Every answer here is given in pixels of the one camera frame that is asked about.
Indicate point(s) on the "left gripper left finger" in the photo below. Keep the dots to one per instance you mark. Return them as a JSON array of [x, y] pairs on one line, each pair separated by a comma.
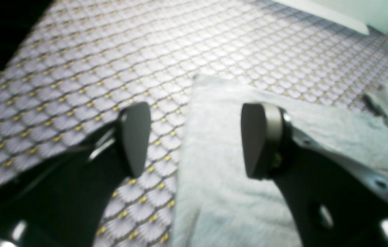
[[60, 202]]

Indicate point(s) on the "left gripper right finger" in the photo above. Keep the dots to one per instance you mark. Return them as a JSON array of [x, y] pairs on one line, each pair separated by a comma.
[[335, 201]]

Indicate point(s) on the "light grey T-shirt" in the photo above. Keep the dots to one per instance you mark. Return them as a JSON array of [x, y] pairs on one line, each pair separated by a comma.
[[217, 205]]

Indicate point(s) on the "patterned purple tablecloth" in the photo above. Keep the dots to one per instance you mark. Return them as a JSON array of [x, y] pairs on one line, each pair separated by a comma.
[[85, 59]]

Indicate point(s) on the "white foam board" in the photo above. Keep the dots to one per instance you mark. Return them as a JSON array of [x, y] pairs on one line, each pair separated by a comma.
[[357, 15]]

